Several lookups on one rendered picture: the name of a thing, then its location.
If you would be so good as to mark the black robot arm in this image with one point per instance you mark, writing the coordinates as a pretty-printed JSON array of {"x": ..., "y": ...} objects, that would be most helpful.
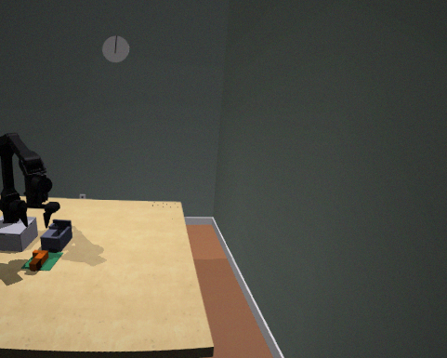
[{"x": 29, "y": 163}]

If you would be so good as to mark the orange l-shaped part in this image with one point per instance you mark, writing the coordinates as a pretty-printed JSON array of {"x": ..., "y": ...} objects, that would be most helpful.
[{"x": 39, "y": 257}]

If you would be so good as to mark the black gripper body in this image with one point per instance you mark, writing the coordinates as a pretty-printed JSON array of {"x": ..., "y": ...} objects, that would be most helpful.
[{"x": 34, "y": 201}]

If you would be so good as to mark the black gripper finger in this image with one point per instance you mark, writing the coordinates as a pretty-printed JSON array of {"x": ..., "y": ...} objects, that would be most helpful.
[
  {"x": 47, "y": 217},
  {"x": 23, "y": 216}
]

